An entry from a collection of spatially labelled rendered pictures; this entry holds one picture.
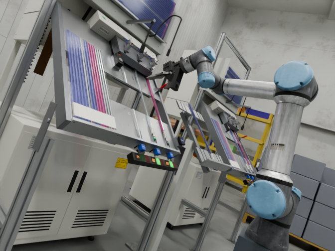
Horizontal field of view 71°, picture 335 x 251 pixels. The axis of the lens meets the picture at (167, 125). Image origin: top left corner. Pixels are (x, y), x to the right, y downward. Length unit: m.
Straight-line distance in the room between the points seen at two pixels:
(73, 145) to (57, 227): 0.45
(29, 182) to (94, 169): 0.54
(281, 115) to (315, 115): 8.01
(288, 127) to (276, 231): 0.37
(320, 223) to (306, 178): 0.59
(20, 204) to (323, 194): 3.53
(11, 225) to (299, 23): 9.88
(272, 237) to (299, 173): 2.86
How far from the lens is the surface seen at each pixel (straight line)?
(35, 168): 0.90
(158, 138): 1.25
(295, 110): 0.89
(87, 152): 1.33
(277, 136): 0.87
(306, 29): 10.00
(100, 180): 1.45
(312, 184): 3.82
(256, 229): 1.00
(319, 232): 3.91
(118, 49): 1.38
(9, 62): 1.74
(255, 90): 1.11
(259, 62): 9.48
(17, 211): 0.96
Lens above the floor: 0.79
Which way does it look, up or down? 2 degrees up
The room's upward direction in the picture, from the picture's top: 21 degrees clockwise
